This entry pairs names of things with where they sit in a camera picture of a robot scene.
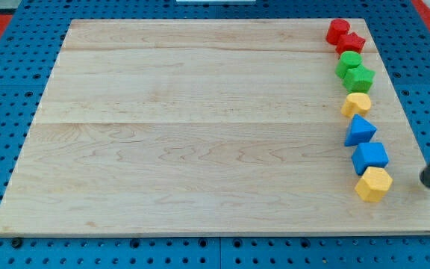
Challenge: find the yellow hexagon block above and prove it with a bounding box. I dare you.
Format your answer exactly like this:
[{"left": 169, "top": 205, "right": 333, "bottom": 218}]
[{"left": 355, "top": 167, "right": 393, "bottom": 202}]

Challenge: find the blue cube block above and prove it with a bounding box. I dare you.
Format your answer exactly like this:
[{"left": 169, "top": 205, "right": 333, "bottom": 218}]
[{"left": 352, "top": 142, "right": 389, "bottom": 176}]

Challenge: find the blue triangle block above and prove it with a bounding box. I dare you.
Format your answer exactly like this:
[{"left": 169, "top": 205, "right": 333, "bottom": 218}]
[{"left": 344, "top": 114, "right": 377, "bottom": 146}]

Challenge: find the yellow heart block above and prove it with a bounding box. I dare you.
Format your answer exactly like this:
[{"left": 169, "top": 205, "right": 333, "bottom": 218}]
[{"left": 340, "top": 93, "right": 372, "bottom": 118}]

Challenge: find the green star block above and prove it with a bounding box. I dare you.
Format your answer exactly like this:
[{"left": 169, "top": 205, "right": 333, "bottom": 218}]
[{"left": 343, "top": 64, "right": 376, "bottom": 93}]

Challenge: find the green cylinder block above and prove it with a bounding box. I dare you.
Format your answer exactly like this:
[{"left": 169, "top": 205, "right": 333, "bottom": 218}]
[{"left": 335, "top": 51, "right": 362, "bottom": 78}]

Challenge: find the red star block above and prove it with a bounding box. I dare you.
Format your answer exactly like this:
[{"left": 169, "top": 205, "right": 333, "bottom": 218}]
[{"left": 335, "top": 32, "right": 366, "bottom": 55}]

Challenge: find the red cylinder block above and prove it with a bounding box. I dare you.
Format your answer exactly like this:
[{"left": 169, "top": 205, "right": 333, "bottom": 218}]
[{"left": 325, "top": 18, "right": 351, "bottom": 45}]

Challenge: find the wooden board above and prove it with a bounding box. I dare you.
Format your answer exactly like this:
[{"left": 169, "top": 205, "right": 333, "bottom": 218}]
[{"left": 0, "top": 19, "right": 430, "bottom": 238}]

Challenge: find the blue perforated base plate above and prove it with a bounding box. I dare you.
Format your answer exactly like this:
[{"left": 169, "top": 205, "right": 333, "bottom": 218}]
[{"left": 0, "top": 1, "right": 430, "bottom": 268}]

